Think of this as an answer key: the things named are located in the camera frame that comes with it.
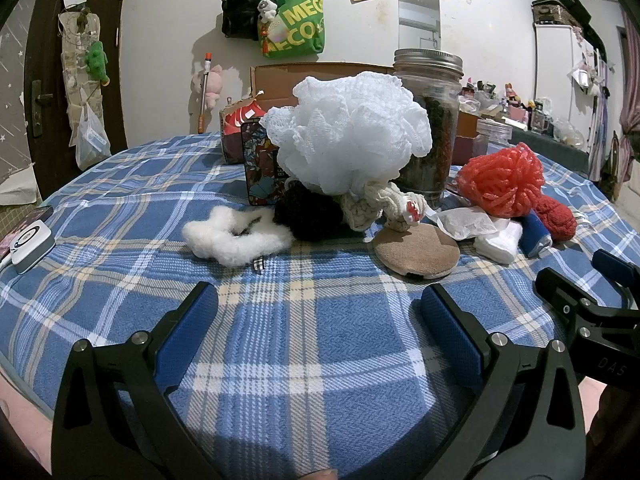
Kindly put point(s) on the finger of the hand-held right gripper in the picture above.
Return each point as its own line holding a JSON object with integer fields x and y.
{"x": 612, "y": 262}
{"x": 555, "y": 282}

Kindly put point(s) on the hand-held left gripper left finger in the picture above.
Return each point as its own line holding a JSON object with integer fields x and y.
{"x": 187, "y": 325}

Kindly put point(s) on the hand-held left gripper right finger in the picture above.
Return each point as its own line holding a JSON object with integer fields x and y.
{"x": 450, "y": 330}

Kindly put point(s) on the red knitted yarn ball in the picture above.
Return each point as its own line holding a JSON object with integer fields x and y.
{"x": 557, "y": 220}

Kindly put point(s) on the round brown pad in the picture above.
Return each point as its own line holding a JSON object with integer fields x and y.
{"x": 415, "y": 252}

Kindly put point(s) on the white fluffy scrunchie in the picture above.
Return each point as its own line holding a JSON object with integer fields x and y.
{"x": 210, "y": 240}

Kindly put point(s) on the white paper wrapper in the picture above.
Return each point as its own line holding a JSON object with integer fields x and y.
{"x": 465, "y": 222}

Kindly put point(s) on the red mesh bath pouf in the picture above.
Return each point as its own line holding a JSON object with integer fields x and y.
{"x": 500, "y": 180}

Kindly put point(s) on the cream knitted toy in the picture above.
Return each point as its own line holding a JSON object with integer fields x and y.
{"x": 370, "y": 205}

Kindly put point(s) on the black fluffy scrunchie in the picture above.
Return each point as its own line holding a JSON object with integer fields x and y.
{"x": 305, "y": 215}

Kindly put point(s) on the white mesh bath pouf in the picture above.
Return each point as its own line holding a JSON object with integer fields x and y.
{"x": 350, "y": 130}

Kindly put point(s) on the cardboard box red lining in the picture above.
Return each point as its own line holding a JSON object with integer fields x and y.
{"x": 280, "y": 80}

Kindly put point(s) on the person's left hand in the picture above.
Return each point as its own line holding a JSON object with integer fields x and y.
{"x": 320, "y": 475}

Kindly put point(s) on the small striped clip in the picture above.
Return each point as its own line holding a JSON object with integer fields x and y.
{"x": 258, "y": 264}

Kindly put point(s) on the blue plaid blanket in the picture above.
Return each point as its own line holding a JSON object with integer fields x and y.
{"x": 300, "y": 280}

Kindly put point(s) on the dark green cabinet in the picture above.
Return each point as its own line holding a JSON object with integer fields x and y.
{"x": 550, "y": 155}

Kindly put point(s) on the maroon box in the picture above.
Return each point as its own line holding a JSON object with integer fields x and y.
{"x": 465, "y": 150}

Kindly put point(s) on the small clear jar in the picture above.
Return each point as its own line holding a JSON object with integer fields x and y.
{"x": 492, "y": 132}

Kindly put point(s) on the hanging clothes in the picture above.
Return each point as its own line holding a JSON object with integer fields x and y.
{"x": 600, "y": 100}

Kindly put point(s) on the floral tin box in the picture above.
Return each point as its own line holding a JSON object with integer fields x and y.
{"x": 257, "y": 170}

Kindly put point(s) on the white round-dial device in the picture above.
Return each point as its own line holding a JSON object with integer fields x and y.
{"x": 30, "y": 245}

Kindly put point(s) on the pink curtain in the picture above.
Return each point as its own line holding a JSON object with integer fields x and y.
{"x": 631, "y": 85}

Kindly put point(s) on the glass jar dark tea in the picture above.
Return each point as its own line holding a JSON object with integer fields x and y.
{"x": 435, "y": 125}

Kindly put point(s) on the white cabinet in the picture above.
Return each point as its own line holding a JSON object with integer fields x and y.
{"x": 555, "y": 70}

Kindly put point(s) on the white plastic bag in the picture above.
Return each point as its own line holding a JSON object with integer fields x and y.
{"x": 92, "y": 140}

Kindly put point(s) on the white rod orange ends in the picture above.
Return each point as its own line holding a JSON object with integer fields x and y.
{"x": 204, "y": 95}

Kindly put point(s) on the pink pig plush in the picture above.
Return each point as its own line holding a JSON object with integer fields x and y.
{"x": 212, "y": 85}

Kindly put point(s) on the patterned suitcase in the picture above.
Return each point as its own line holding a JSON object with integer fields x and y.
{"x": 550, "y": 12}

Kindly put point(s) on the green plush toy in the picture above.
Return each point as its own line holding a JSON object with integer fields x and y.
{"x": 96, "y": 60}

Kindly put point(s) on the clear hanging organizer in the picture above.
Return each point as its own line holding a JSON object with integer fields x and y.
{"x": 70, "y": 70}

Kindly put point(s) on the dark wooden door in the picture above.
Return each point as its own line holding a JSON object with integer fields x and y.
{"x": 45, "y": 60}

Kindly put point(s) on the green tote bag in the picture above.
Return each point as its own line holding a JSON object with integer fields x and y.
{"x": 300, "y": 25}

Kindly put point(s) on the black bag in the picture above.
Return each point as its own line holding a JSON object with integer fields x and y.
{"x": 242, "y": 7}

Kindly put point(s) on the panda plush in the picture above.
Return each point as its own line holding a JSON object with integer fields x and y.
{"x": 266, "y": 8}

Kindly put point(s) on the starry grey wall poster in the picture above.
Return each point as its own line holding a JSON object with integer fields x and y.
{"x": 12, "y": 110}

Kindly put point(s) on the wall mirror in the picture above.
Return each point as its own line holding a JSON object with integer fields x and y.
{"x": 417, "y": 5}

